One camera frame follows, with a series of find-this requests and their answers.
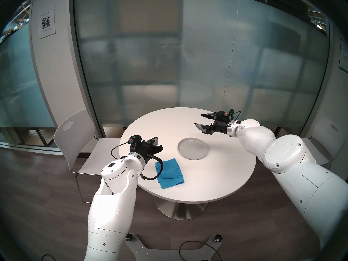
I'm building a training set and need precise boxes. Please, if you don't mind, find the thin left camera cable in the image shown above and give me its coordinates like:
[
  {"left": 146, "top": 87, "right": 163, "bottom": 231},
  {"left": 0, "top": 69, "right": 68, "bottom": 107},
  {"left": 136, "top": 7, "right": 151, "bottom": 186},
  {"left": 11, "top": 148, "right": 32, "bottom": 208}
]
[{"left": 110, "top": 141, "right": 131, "bottom": 161}]

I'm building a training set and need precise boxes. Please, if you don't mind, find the brushed steel table base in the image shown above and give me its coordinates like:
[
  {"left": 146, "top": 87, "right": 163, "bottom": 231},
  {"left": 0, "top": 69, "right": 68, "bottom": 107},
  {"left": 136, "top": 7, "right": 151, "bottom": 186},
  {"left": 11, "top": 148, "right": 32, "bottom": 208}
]
[{"left": 155, "top": 199, "right": 208, "bottom": 220}]

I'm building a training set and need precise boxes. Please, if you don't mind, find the white plastic chair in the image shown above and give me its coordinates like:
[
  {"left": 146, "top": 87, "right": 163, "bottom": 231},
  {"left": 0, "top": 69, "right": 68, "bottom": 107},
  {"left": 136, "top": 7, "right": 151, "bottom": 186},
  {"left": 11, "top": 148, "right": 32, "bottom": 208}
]
[
  {"left": 54, "top": 110, "right": 128, "bottom": 204},
  {"left": 302, "top": 116, "right": 341, "bottom": 171}
]

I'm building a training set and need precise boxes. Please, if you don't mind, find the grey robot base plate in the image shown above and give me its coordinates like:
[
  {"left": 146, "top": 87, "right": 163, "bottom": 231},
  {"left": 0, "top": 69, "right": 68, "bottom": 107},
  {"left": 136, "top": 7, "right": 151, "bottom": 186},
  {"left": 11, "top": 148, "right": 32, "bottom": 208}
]
[{"left": 125, "top": 233, "right": 223, "bottom": 261}]

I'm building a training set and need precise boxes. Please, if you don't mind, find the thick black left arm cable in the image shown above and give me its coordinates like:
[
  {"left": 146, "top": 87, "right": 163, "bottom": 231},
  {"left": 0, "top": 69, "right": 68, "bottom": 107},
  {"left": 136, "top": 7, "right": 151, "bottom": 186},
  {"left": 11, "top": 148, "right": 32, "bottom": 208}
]
[{"left": 140, "top": 154, "right": 164, "bottom": 181}]

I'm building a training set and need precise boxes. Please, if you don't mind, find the black looped floor cable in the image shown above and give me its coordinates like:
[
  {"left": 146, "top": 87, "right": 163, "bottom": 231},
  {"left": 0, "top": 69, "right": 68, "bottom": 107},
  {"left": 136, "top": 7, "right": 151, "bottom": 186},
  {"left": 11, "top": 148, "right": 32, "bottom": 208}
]
[{"left": 179, "top": 241, "right": 222, "bottom": 261}]

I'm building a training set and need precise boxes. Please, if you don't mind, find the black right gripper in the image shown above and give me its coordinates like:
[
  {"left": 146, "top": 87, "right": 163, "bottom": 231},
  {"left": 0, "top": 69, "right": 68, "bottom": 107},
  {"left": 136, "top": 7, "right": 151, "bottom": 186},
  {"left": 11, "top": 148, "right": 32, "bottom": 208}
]
[{"left": 194, "top": 113, "right": 229, "bottom": 134}]

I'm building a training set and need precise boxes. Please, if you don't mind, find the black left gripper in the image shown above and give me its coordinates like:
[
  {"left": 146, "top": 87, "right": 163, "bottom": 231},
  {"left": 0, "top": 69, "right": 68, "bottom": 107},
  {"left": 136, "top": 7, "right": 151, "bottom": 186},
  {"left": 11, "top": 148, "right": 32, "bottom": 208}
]
[{"left": 130, "top": 138, "right": 163, "bottom": 162}]

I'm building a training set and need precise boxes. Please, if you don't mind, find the grey round plate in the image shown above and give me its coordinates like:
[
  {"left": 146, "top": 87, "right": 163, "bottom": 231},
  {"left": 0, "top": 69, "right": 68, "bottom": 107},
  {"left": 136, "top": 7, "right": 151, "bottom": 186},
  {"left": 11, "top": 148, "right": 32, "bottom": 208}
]
[{"left": 178, "top": 137, "right": 209, "bottom": 160}]

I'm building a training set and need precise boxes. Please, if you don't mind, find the thin camera cable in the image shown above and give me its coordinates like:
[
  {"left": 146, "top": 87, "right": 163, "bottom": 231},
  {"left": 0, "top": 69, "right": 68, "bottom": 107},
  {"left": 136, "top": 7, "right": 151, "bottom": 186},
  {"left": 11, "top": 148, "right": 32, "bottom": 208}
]
[
  {"left": 110, "top": 141, "right": 131, "bottom": 161},
  {"left": 228, "top": 108, "right": 242, "bottom": 123}
]

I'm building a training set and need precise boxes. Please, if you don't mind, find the white QR code sign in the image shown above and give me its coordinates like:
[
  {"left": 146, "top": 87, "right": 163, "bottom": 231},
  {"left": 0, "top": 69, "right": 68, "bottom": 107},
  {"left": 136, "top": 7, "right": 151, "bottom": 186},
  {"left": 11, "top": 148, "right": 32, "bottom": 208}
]
[{"left": 39, "top": 5, "right": 57, "bottom": 40}]

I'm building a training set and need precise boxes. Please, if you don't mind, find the blue cloth napkin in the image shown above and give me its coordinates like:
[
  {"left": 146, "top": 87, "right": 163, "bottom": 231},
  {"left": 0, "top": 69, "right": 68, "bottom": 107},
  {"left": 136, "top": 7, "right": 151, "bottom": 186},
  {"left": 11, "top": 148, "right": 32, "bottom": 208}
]
[{"left": 156, "top": 159, "right": 185, "bottom": 189}]

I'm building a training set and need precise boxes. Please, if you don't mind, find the thin right camera cable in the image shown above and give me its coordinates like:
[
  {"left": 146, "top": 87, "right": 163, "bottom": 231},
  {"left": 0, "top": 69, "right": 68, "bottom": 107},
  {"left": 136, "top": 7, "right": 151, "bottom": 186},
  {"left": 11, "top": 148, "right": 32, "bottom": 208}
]
[{"left": 228, "top": 108, "right": 242, "bottom": 123}]

